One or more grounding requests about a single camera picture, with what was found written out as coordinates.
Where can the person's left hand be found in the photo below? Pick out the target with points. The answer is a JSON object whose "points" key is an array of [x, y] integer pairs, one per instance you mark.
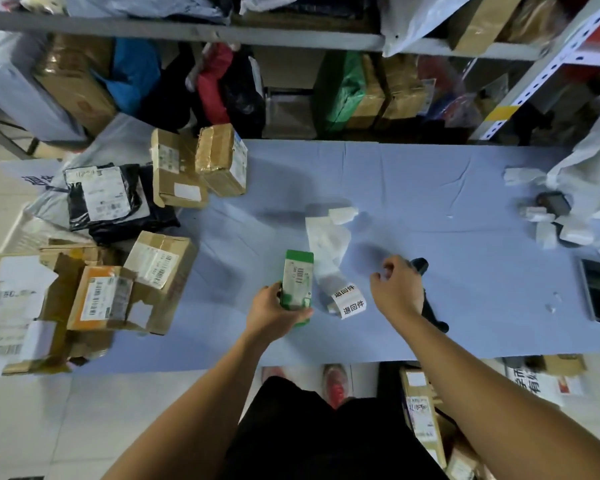
{"points": [[270, 317]]}

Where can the person's right hand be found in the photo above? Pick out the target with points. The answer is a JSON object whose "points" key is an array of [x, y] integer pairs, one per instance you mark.
{"points": [[400, 292]]}

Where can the person's left thumb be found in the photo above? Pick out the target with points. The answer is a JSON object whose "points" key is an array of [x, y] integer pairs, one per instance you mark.
{"points": [[300, 316]]}

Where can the person's right thumb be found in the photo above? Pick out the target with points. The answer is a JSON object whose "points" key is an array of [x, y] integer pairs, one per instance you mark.
{"points": [[377, 283]]}

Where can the small green labelled box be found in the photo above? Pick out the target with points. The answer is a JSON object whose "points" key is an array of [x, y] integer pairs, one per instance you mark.
{"points": [[298, 279]]}

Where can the person's right forearm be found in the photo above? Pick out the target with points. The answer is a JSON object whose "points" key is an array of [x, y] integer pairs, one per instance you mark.
{"points": [[485, 394]]}

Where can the person's left forearm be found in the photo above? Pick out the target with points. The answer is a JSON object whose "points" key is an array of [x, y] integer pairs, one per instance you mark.
{"points": [[200, 409]]}

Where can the black barcode scanner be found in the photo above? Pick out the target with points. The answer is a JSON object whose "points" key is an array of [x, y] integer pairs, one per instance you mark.
{"points": [[430, 307]]}

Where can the white label strip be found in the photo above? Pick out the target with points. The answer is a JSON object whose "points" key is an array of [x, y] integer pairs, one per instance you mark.
{"points": [[330, 244]]}

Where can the person's red shoe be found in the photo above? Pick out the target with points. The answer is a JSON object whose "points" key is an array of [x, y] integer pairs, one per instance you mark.
{"points": [[336, 384]]}

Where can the light blue table cloth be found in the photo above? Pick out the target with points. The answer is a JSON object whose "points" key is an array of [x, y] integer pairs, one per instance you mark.
{"points": [[430, 204]]}

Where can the person's black shorts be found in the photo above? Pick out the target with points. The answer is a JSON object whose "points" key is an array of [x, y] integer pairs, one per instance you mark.
{"points": [[325, 439]]}

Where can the long cardboard box white label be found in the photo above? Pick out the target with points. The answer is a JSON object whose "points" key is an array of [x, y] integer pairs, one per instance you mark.
{"points": [[422, 414]]}

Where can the tall cardboard box barcode label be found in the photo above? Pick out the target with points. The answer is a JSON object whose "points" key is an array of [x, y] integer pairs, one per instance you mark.
{"points": [[160, 264]]}

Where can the white paper scrap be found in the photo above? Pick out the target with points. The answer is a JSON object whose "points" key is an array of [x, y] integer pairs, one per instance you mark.
{"points": [[577, 232], [522, 176], [535, 213]]}

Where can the taped cardboard box white label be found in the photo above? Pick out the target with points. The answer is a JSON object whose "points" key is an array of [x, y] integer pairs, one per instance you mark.
{"points": [[222, 159]]}

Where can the flat cardboard box white label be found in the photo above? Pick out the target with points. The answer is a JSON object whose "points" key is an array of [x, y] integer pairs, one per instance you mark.
{"points": [[175, 169]]}

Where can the white carton red print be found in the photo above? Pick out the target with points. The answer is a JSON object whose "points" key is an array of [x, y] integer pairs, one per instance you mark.
{"points": [[545, 382]]}

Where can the small black label printer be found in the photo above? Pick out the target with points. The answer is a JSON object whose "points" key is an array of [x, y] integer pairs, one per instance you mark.
{"points": [[554, 202]]}

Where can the green wrapped parcel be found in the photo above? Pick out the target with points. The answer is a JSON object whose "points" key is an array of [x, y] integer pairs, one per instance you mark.
{"points": [[340, 92]]}

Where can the brown taped parcel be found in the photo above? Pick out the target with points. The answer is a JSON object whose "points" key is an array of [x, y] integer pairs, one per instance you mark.
{"points": [[405, 87]]}

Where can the orange labelled cardboard box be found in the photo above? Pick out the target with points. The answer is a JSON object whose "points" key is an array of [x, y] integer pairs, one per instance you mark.
{"points": [[100, 297]]}

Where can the black poly mailer bag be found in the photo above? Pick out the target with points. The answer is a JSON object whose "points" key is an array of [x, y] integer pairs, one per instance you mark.
{"points": [[115, 199]]}

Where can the black plastic bag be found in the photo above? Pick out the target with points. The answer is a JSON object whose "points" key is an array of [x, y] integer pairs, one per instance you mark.
{"points": [[244, 94]]}

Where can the white plastic bag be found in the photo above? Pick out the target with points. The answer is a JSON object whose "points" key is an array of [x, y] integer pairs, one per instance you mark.
{"points": [[590, 164]]}

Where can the red plastic bag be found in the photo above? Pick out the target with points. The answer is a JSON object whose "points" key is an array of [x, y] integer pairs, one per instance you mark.
{"points": [[214, 82]]}

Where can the white poly bag parcel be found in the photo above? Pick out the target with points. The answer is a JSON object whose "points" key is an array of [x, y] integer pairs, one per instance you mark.
{"points": [[415, 19]]}

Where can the plain cardboard box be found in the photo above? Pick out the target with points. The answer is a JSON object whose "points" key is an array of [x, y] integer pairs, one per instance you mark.
{"points": [[482, 19]]}

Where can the large open cardboard box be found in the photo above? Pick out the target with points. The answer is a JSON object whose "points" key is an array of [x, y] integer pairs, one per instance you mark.
{"points": [[15, 304]]}

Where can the blue plastic bag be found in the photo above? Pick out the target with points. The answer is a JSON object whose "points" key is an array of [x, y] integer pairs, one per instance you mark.
{"points": [[132, 74]]}

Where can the grey metal shelf rack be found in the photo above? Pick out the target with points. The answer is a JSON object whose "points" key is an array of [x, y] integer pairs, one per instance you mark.
{"points": [[180, 32]]}

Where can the brown cardboard shelf box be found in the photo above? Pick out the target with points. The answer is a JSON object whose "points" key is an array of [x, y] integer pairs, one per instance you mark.
{"points": [[75, 84]]}

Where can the grey poly mailer parcel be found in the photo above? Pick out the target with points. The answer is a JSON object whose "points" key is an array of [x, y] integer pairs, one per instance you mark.
{"points": [[15, 84]]}

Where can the white perforated shelf post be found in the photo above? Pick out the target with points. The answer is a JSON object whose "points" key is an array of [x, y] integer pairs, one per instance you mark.
{"points": [[545, 69]]}

